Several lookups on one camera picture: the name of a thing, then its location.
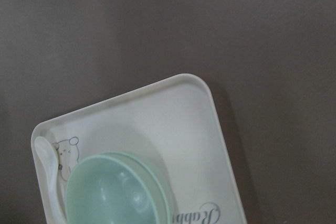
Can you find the green bowl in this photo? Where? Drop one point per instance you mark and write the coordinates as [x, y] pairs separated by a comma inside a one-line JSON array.
[[105, 190], [158, 184]]

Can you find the cream rabbit serving tray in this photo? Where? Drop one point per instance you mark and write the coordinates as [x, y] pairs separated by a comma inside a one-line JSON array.
[[172, 124]]

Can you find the green bowl on tray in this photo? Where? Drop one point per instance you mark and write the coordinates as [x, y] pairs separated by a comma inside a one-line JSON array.
[[158, 184]]

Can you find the white ceramic spoon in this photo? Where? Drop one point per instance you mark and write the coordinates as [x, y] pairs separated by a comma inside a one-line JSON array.
[[49, 159]]

